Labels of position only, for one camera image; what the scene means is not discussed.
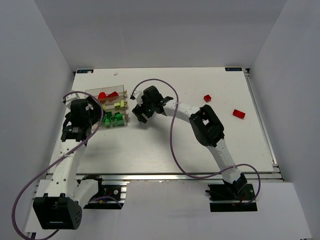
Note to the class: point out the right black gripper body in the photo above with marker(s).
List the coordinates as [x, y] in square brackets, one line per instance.
[141, 110]

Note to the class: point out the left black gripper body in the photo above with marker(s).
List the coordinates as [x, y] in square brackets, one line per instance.
[92, 109]

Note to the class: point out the red flower lego piece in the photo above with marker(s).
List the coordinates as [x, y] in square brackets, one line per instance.
[102, 97]

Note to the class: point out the lime rounded lego brick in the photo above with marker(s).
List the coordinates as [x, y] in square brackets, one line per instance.
[120, 104]

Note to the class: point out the green square lego brick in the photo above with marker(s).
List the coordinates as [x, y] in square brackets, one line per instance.
[118, 123]

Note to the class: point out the red wedge lego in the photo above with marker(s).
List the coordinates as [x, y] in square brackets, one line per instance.
[114, 94]

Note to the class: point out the small red square lego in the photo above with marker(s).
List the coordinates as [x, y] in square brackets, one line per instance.
[207, 98]

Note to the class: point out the red rectangular lego brick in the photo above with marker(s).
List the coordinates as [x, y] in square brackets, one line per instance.
[239, 114]

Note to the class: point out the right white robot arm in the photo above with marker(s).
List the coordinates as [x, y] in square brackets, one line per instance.
[206, 126]

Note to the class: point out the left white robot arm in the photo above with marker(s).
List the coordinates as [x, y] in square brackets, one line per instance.
[60, 207]

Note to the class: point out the clear three-slot container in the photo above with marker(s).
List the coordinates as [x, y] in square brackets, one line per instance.
[108, 105]

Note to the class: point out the left blue corner label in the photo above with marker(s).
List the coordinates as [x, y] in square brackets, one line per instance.
[84, 71]

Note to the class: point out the blue corner label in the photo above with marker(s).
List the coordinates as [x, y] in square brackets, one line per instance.
[233, 69]
[84, 71]

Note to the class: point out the right blue corner label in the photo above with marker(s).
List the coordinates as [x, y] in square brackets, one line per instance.
[233, 69]

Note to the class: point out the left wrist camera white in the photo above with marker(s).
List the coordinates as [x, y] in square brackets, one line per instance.
[69, 98]

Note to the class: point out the aluminium table frame rail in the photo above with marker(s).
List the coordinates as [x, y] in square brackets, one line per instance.
[267, 177]

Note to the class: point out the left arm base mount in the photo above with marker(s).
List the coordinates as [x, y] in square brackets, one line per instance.
[108, 196]

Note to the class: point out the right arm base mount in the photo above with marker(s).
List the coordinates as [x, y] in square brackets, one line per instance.
[223, 200]

